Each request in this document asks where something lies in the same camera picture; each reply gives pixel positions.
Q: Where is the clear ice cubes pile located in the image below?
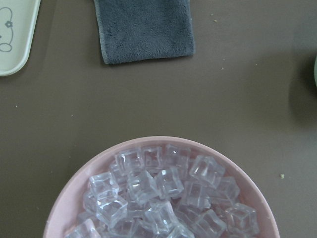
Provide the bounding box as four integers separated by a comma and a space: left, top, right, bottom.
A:
66, 144, 260, 238

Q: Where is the grey folded cloth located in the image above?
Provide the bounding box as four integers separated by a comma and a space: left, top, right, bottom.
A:
94, 0, 195, 64

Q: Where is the pink bowl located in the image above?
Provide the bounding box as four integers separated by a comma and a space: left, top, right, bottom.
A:
43, 136, 280, 238

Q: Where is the green bowl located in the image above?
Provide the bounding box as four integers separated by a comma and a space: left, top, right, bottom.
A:
314, 56, 317, 87

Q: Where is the cream rabbit serving tray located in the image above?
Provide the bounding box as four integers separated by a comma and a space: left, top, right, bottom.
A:
0, 0, 41, 76

